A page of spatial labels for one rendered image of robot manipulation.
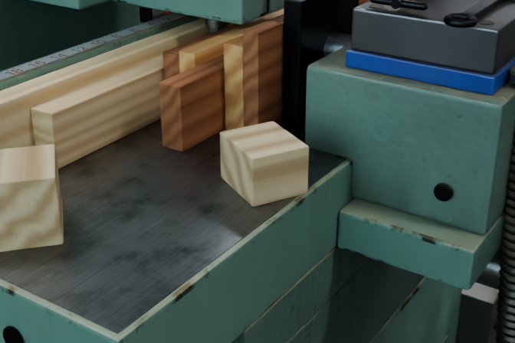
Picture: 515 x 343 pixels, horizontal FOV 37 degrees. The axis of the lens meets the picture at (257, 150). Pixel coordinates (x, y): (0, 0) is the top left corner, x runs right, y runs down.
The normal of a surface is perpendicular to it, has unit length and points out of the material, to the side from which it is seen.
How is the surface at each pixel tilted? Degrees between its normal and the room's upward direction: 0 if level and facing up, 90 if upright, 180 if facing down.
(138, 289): 0
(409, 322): 90
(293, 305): 90
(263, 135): 0
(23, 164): 0
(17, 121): 90
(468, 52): 90
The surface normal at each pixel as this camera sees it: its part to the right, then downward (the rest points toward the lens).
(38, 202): 0.24, 0.40
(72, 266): 0.00, -0.91
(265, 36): 0.83, 0.23
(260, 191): 0.47, 0.37
